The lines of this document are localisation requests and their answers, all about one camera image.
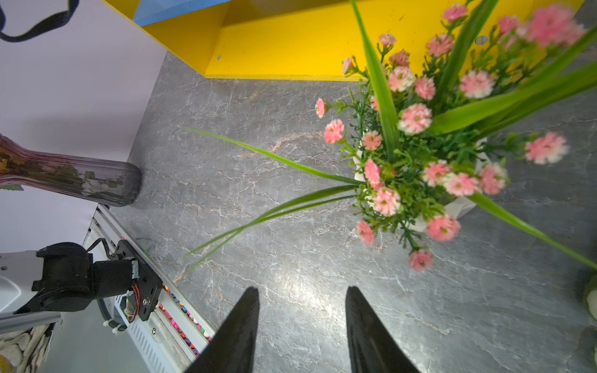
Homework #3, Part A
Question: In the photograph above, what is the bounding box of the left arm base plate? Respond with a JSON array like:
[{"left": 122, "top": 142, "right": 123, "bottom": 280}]
[{"left": 116, "top": 239, "right": 163, "bottom": 322}]

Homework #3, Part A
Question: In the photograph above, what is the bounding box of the white grey work glove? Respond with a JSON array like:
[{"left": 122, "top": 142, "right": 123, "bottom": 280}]
[{"left": 583, "top": 275, "right": 597, "bottom": 320}]

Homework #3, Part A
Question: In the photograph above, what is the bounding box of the sunflower bouquet in basket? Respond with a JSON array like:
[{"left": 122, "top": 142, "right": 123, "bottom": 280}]
[{"left": 1, "top": 135, "right": 142, "bottom": 207}]

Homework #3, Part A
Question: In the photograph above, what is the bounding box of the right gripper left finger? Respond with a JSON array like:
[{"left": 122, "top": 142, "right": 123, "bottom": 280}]
[{"left": 184, "top": 287, "right": 260, "bottom": 373}]

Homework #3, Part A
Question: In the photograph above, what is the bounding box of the black corrugated left cable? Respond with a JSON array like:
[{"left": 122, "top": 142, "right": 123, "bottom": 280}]
[{"left": 0, "top": 0, "right": 80, "bottom": 44}]

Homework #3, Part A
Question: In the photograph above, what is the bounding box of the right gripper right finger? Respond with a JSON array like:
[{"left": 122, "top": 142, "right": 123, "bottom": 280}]
[{"left": 345, "top": 286, "right": 419, "bottom": 373}]

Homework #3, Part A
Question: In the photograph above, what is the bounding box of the pink flower pot right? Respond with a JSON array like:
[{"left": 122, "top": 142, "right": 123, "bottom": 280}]
[{"left": 174, "top": 0, "right": 597, "bottom": 283}]

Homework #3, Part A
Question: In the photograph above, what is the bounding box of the yellow rack with coloured shelves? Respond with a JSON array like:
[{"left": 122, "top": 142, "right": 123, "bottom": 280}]
[{"left": 102, "top": 0, "right": 586, "bottom": 81}]

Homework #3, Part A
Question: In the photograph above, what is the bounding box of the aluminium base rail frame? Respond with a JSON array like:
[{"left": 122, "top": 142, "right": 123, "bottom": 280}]
[{"left": 85, "top": 205, "right": 217, "bottom": 372}]

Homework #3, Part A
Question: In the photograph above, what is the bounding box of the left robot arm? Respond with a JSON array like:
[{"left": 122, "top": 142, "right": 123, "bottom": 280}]
[{"left": 1, "top": 242, "right": 139, "bottom": 315}]

